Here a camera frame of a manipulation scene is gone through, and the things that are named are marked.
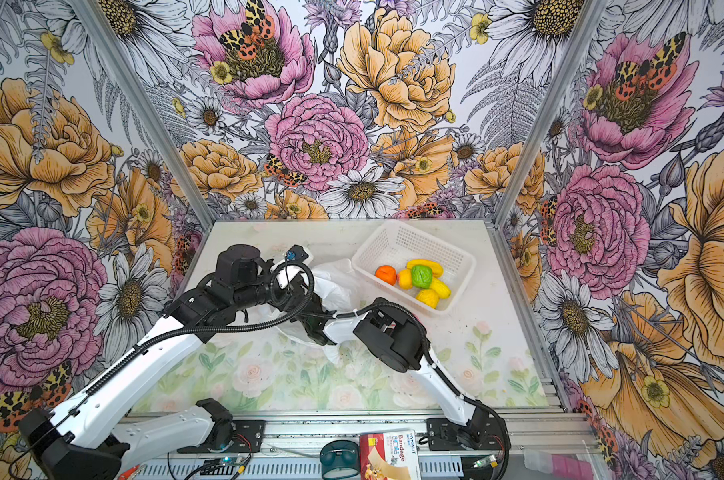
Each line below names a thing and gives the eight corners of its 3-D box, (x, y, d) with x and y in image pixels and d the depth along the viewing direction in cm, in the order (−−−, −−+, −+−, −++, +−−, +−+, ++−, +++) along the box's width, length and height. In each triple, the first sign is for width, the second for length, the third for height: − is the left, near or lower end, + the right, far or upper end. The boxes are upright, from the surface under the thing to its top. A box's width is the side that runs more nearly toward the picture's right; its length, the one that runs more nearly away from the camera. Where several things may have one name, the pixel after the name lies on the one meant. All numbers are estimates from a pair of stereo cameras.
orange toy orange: (375, 278, 105) (375, 270, 101) (380, 270, 107) (380, 262, 103) (393, 286, 102) (394, 278, 99) (398, 278, 105) (399, 270, 101)
